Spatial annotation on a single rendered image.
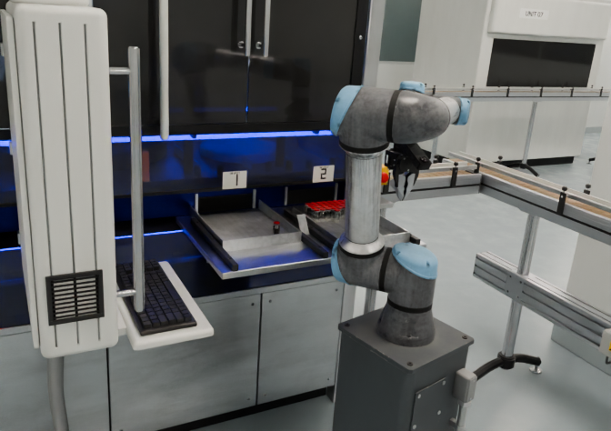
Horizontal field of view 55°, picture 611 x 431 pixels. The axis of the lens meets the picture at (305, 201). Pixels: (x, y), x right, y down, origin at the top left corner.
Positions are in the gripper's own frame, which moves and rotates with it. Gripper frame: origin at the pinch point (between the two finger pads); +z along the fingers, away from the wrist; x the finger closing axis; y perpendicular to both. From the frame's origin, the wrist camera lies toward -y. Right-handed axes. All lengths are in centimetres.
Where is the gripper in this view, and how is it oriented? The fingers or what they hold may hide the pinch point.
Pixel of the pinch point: (403, 197)
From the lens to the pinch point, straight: 186.3
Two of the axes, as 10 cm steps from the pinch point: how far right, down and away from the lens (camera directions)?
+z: -0.7, 9.5, 3.0
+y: -4.5, -3.0, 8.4
